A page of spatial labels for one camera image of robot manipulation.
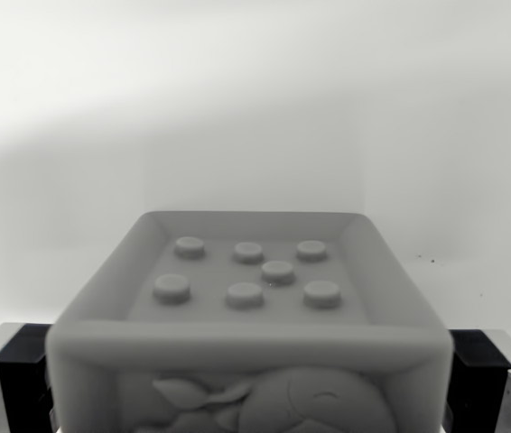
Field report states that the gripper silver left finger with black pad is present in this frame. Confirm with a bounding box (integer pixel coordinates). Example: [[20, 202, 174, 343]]
[[0, 322, 60, 433]]

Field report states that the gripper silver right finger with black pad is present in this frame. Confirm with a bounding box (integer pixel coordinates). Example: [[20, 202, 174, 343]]
[[438, 328, 511, 433]]

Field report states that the grey rubber cube with studs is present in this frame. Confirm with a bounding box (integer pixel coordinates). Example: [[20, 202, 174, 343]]
[[45, 210, 455, 433]]

